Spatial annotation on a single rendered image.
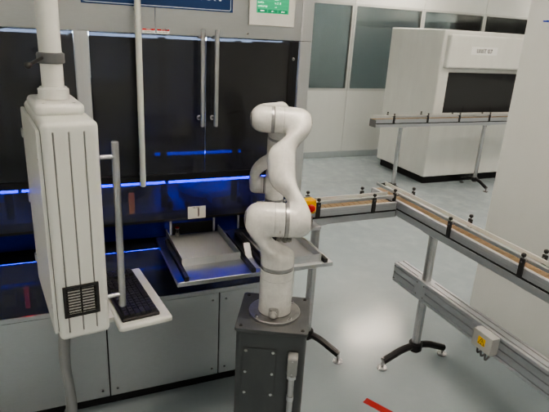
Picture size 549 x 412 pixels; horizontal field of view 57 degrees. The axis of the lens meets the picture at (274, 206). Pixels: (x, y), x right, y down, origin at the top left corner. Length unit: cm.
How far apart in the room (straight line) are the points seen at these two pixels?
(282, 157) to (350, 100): 625
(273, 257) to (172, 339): 107
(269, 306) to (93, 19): 127
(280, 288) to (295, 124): 59
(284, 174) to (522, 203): 180
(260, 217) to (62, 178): 63
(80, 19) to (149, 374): 169
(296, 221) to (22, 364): 150
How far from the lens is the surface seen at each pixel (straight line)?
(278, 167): 178
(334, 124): 794
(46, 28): 185
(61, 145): 168
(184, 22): 225
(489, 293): 351
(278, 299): 183
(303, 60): 244
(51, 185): 170
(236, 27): 231
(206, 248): 236
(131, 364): 272
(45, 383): 272
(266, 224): 171
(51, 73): 186
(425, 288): 301
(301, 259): 225
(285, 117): 187
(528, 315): 334
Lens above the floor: 185
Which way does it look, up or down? 19 degrees down
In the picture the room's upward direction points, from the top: 3 degrees clockwise
